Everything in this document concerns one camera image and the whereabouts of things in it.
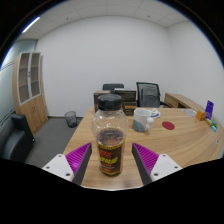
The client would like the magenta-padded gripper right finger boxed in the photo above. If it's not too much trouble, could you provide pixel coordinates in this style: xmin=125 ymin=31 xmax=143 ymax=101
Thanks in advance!
xmin=131 ymin=142 xmax=184 ymax=186

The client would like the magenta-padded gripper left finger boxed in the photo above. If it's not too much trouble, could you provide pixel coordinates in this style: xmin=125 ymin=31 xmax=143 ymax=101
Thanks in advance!
xmin=41 ymin=142 xmax=93 ymax=186

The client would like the clear bottle with dark drink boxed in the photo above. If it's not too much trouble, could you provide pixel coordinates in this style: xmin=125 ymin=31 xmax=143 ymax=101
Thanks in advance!
xmin=91 ymin=93 xmax=130 ymax=177

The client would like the flat round red coaster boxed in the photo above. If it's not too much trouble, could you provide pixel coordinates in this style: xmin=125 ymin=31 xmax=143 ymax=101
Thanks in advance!
xmin=161 ymin=120 xmax=176 ymax=131

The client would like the white and grey mug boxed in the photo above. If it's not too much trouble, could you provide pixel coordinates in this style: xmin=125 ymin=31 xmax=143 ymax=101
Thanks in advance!
xmin=132 ymin=107 xmax=155 ymax=133

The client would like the grey waste bin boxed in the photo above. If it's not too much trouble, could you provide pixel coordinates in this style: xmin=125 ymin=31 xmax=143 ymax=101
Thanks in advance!
xmin=64 ymin=110 xmax=78 ymax=129

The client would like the white printed sticker sheet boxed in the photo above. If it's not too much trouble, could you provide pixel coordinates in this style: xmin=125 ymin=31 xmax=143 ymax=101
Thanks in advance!
xmin=149 ymin=108 xmax=162 ymax=119

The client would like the black leather sofa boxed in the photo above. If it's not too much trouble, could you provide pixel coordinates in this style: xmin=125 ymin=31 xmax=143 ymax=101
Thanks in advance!
xmin=0 ymin=113 xmax=36 ymax=163

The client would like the wooden shelf cabinet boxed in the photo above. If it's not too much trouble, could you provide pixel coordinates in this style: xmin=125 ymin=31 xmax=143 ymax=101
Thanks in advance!
xmin=12 ymin=51 xmax=49 ymax=134

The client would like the wooden side desk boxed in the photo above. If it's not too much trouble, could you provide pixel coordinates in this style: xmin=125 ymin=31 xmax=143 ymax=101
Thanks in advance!
xmin=163 ymin=92 xmax=204 ymax=111

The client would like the dark striped cardboard box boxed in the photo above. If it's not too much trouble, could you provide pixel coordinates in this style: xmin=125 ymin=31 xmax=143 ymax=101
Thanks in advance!
xmin=114 ymin=88 xmax=138 ymax=103

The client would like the small dark brown box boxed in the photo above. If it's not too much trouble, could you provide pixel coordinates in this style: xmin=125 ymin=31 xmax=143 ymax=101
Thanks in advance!
xmin=93 ymin=90 xmax=112 ymax=113

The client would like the purple standing card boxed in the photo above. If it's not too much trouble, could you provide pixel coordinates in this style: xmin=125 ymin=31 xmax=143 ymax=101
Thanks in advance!
xmin=204 ymin=99 xmax=215 ymax=120

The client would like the black padded office chair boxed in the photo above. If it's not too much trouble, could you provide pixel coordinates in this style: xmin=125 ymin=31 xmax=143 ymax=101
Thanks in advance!
xmin=102 ymin=83 xmax=125 ymax=94

